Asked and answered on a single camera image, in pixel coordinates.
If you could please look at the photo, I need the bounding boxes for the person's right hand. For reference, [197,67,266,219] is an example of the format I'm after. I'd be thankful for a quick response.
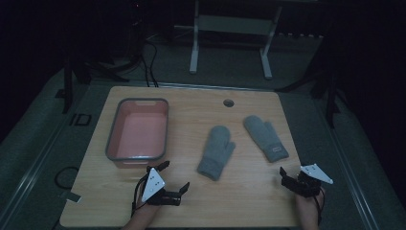
[294,190,326,222]

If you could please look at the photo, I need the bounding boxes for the black floor cables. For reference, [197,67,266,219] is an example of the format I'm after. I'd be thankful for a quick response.
[139,40,160,88]

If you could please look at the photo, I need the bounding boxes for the white metal stand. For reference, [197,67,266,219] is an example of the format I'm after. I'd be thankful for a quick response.
[173,0,284,81]

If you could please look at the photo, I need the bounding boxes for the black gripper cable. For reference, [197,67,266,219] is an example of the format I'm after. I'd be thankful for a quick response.
[313,191,327,225]
[130,173,151,219]

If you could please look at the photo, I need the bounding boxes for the person's left hand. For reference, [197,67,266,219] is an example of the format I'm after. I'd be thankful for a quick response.
[132,193,161,222]

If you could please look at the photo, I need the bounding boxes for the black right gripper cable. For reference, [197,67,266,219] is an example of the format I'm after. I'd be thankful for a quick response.
[313,191,327,225]

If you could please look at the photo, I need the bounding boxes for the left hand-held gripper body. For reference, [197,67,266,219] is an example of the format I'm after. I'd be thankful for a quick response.
[139,167,183,206]

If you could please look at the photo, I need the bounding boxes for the grey mitten with label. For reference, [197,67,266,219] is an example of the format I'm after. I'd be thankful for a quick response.
[242,114,290,164]

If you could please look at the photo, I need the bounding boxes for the black cable loop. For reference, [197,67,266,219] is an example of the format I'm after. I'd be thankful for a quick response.
[54,165,80,191]

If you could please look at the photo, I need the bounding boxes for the black metal stand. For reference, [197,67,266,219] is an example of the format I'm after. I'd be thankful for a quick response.
[276,30,344,129]

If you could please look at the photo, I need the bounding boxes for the grey tape piece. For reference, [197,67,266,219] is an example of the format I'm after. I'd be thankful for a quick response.
[59,190,82,204]

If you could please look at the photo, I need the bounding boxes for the pink basin with grey rim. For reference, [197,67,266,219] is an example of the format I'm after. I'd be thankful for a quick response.
[104,97,169,169]

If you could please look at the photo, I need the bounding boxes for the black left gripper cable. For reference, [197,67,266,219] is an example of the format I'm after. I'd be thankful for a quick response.
[130,173,151,219]

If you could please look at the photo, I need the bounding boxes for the black tripod stand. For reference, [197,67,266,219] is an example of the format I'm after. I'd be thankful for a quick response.
[61,52,130,115]

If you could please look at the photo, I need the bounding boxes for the plain grey mitten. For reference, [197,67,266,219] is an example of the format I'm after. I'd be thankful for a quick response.
[196,125,237,182]

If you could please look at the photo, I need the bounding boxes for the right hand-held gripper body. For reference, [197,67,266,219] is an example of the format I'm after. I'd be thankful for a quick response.
[281,163,334,198]

